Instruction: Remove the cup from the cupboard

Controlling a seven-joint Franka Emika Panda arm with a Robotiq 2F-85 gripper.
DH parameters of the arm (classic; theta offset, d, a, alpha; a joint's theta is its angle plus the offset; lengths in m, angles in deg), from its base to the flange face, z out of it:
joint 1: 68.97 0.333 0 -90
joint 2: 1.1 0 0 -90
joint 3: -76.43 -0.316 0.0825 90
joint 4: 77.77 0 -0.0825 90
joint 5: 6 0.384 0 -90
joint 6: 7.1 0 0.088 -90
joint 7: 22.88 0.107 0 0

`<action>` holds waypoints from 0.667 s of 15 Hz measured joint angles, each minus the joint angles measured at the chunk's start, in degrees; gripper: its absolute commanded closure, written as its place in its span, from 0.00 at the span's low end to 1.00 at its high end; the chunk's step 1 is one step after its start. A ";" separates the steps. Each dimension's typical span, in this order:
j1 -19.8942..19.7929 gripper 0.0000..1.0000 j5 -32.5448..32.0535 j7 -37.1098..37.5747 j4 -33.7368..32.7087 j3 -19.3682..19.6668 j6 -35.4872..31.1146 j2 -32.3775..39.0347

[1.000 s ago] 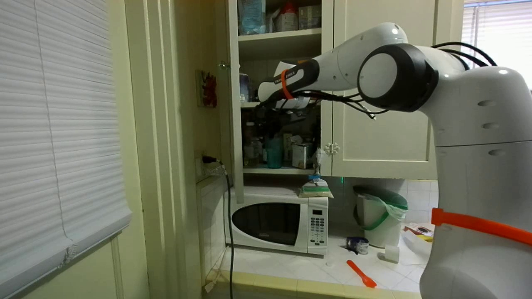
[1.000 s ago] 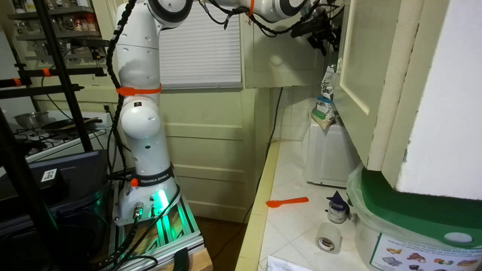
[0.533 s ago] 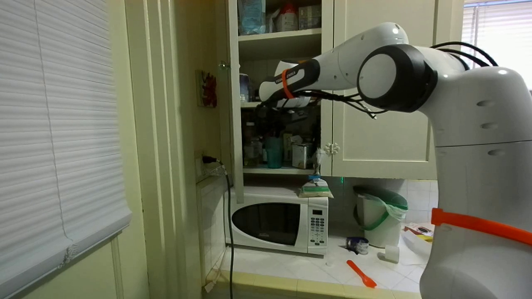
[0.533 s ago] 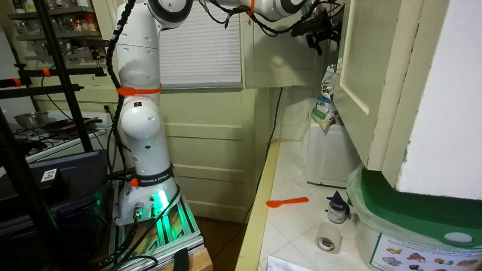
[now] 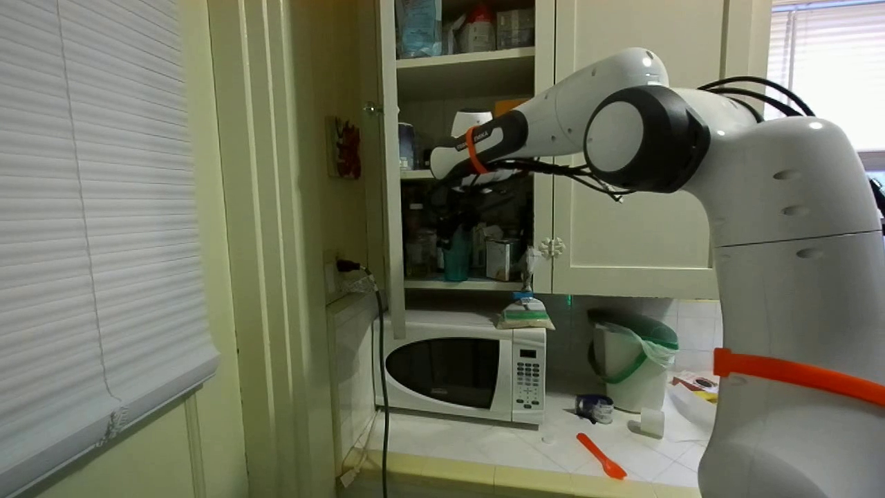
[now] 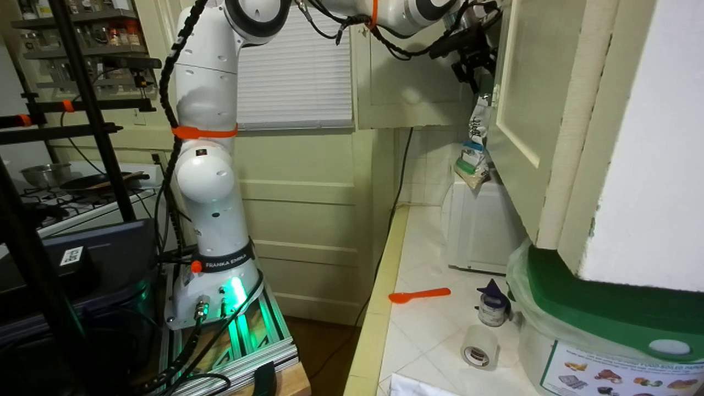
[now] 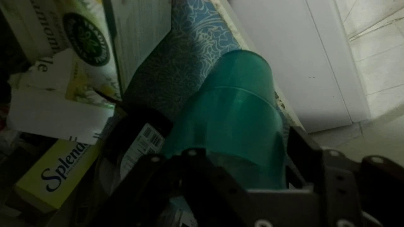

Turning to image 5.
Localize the white bin green bag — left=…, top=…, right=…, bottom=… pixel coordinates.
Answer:
left=587, top=308, right=680, bottom=414

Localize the small blue jar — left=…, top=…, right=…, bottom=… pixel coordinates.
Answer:
left=575, top=394, right=615, bottom=425

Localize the tied clear plastic bag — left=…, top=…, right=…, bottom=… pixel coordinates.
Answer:
left=519, top=248, right=545, bottom=294

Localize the flat packet of grains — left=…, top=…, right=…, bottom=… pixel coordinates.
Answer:
left=496, top=291, right=556, bottom=331

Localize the teal cup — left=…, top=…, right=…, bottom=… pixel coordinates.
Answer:
left=442, top=228, right=472, bottom=283

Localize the dark glass jar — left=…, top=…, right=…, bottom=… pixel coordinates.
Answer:
left=398, top=122, right=418, bottom=171

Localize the clear glass jar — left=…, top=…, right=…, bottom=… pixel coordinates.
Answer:
left=406, top=203, right=438, bottom=279

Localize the cream kitchen cupboard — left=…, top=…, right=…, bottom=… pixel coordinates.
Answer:
left=360, top=0, right=772, bottom=340

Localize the open cream cupboard door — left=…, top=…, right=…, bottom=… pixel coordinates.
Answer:
left=360, top=0, right=407, bottom=340

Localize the white container red lid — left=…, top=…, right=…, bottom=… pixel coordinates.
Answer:
left=455, top=6, right=497, bottom=55

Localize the white window blind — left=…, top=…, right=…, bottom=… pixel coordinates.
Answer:
left=0, top=0, right=222, bottom=485
left=763, top=0, right=885, bottom=154

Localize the red wall decoration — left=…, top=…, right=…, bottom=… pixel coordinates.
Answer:
left=326, top=116, right=362, bottom=181

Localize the red and yellow packet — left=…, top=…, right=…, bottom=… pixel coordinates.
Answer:
left=671, top=371, right=720, bottom=404

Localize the wall socket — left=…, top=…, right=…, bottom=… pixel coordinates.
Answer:
left=323, top=252, right=378, bottom=306

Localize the grey box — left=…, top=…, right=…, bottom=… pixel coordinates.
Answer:
left=496, top=8, right=536, bottom=50

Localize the blue packet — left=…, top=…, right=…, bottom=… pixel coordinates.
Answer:
left=397, top=0, right=443, bottom=59

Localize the orange plastic spoon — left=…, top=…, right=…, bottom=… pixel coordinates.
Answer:
left=575, top=432, right=628, bottom=481

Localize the microwave door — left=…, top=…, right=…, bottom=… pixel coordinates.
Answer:
left=378, top=336, right=514, bottom=420

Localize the closed cream cupboard door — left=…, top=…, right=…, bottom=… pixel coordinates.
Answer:
left=552, top=0, right=728, bottom=299

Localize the white microwave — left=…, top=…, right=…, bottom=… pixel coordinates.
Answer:
left=375, top=321, right=548, bottom=425

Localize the small white cup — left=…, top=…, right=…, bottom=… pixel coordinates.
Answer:
left=639, top=407, right=667, bottom=439

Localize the white round jar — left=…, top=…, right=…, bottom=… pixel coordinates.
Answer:
left=451, top=109, right=494, bottom=138

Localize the black cable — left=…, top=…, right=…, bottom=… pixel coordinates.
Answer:
left=336, top=259, right=392, bottom=498

